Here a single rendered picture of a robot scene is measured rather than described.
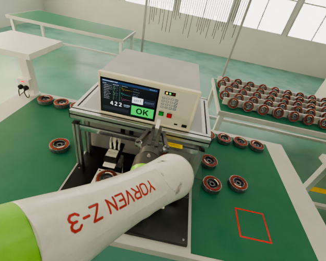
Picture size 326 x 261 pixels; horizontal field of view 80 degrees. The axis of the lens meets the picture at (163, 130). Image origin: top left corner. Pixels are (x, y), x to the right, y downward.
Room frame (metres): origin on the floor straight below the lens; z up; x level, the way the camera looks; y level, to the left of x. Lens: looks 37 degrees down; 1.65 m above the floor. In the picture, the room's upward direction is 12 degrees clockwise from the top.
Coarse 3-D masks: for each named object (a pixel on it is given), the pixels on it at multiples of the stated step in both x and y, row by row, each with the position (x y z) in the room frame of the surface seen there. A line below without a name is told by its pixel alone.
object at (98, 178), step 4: (100, 172) 0.65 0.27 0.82; (104, 172) 0.65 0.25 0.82; (108, 172) 0.66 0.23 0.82; (112, 172) 0.66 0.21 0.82; (96, 176) 0.62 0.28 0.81; (100, 176) 0.63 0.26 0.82; (104, 176) 0.65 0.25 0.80; (108, 176) 0.65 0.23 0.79; (112, 176) 0.65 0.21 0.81; (96, 180) 0.60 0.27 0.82; (100, 180) 0.60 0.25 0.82
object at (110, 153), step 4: (112, 144) 0.79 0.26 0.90; (116, 144) 0.79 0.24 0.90; (120, 144) 0.80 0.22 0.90; (124, 144) 0.81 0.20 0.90; (108, 148) 0.73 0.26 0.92; (112, 148) 0.76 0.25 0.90; (116, 148) 0.77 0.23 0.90; (120, 148) 0.77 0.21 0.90; (108, 152) 0.70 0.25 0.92; (112, 152) 0.71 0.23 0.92; (116, 152) 0.71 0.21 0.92; (120, 152) 0.74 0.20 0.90; (104, 156) 0.67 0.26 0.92; (108, 156) 0.67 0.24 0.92; (112, 156) 0.68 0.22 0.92; (116, 156) 0.69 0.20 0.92; (120, 156) 0.77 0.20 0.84; (104, 160) 0.67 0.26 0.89; (108, 160) 0.67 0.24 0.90; (112, 160) 0.67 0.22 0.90; (116, 160) 0.68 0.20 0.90; (104, 164) 0.65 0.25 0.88; (108, 164) 0.66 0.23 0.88; (112, 164) 0.67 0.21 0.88
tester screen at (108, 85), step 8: (104, 80) 0.76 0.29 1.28; (104, 88) 0.76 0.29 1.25; (112, 88) 0.76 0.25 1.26; (120, 88) 0.76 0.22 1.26; (128, 88) 0.76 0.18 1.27; (136, 88) 0.76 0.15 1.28; (144, 88) 0.76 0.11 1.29; (104, 96) 0.76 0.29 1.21; (112, 96) 0.76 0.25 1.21; (120, 96) 0.76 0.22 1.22; (128, 96) 0.76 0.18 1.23; (136, 96) 0.76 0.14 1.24; (144, 96) 0.76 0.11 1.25; (152, 96) 0.76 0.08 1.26; (104, 104) 0.76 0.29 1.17; (128, 104) 0.76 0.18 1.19; (136, 104) 0.76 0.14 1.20; (120, 112) 0.76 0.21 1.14; (128, 112) 0.76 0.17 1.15
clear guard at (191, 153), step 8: (160, 144) 0.68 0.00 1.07; (184, 144) 0.72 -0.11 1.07; (192, 144) 0.73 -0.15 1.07; (176, 152) 0.65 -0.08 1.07; (184, 152) 0.66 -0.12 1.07; (192, 152) 0.67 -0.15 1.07; (200, 152) 0.68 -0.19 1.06; (192, 160) 0.62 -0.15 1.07; (200, 160) 0.63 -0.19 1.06; (192, 168) 0.57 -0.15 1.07; (200, 168) 0.58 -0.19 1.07; (200, 176) 0.54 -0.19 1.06; (200, 184) 0.51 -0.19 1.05; (192, 192) 0.49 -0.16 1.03
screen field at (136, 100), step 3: (132, 99) 0.76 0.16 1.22; (135, 99) 0.76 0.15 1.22; (138, 99) 0.76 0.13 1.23; (141, 99) 0.76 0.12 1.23; (144, 99) 0.76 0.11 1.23; (132, 102) 0.76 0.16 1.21; (135, 102) 0.76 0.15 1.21; (138, 102) 0.76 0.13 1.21; (141, 102) 0.76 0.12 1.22; (144, 102) 0.76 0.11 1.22; (147, 102) 0.75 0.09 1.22; (150, 102) 0.76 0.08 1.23; (153, 102) 0.75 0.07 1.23; (144, 105) 0.75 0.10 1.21; (147, 105) 0.75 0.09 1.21; (150, 105) 0.75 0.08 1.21; (153, 105) 0.75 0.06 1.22
